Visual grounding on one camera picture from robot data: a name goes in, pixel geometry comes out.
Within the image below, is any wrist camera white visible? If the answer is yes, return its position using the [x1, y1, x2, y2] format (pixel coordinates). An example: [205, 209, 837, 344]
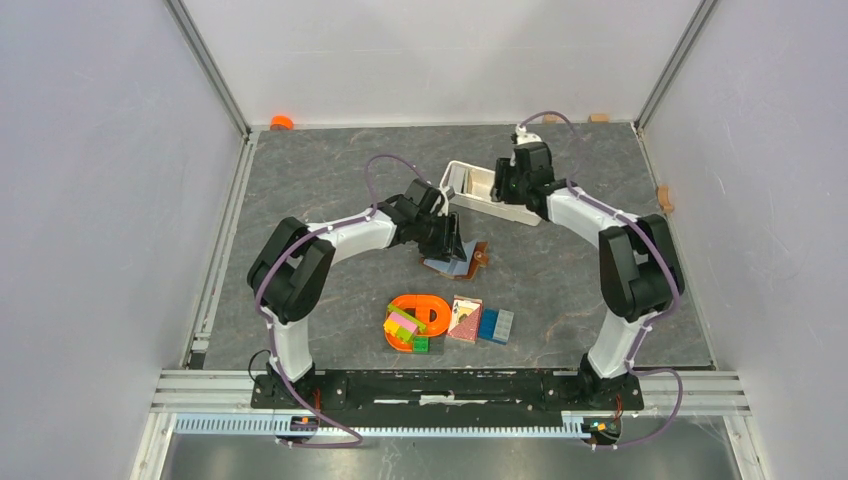
[511, 124, 542, 146]
[436, 186, 455, 216]

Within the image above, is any wooden curved piece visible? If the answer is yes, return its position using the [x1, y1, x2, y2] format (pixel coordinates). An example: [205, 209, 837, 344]
[656, 185, 675, 214]

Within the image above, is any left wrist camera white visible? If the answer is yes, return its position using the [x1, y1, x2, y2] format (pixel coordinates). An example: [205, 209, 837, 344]
[436, 186, 455, 216]

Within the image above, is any orange plastic loop toy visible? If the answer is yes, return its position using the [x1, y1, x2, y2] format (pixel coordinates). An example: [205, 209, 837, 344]
[383, 294, 451, 355]

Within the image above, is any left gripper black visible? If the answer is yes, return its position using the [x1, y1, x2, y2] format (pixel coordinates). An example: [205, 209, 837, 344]
[412, 211, 467, 263]

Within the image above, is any dark grey building brick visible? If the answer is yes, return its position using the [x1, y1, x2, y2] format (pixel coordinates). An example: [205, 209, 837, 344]
[428, 336, 445, 355]

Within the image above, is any green building brick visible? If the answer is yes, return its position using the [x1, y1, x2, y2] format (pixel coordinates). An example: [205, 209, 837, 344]
[412, 336, 430, 354]

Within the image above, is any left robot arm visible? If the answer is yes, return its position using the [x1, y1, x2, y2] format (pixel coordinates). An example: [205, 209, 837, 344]
[247, 179, 468, 408]

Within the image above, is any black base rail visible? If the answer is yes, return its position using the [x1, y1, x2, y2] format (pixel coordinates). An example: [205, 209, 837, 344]
[250, 368, 644, 429]

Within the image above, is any pink yellow brick stack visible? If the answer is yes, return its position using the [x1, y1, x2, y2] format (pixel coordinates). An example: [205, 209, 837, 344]
[383, 304, 427, 344]

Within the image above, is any orange round cap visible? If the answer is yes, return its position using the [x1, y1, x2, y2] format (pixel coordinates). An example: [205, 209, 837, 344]
[269, 115, 294, 131]

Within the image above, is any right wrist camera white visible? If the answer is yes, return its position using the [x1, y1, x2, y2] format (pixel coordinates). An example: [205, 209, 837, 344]
[511, 124, 542, 146]

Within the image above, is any white plastic tray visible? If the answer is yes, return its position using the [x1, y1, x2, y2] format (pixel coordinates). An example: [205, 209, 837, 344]
[439, 161, 541, 226]

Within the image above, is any playing card box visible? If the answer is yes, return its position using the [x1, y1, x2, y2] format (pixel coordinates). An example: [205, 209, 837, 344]
[447, 296, 483, 343]

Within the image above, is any white cable comb strip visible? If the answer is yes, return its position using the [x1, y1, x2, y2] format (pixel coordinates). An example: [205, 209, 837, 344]
[173, 413, 590, 440]

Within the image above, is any blue building brick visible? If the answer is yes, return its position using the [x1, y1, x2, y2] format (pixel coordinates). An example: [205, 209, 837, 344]
[477, 309, 499, 343]

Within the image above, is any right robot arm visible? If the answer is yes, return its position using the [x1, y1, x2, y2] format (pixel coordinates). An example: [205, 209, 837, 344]
[492, 139, 685, 408]

